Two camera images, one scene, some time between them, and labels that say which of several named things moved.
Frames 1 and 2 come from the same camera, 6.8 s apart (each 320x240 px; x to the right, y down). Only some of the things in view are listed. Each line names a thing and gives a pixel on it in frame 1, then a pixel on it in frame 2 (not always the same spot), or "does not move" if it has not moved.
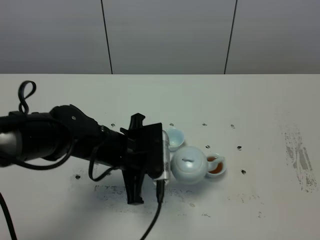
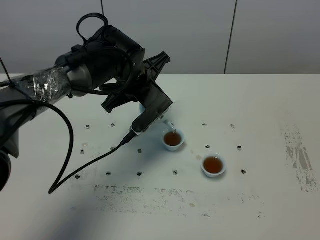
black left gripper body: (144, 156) to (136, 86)
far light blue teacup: (176, 137) does not move
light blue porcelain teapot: (189, 165) to (156, 132)
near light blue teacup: (217, 165) does not move
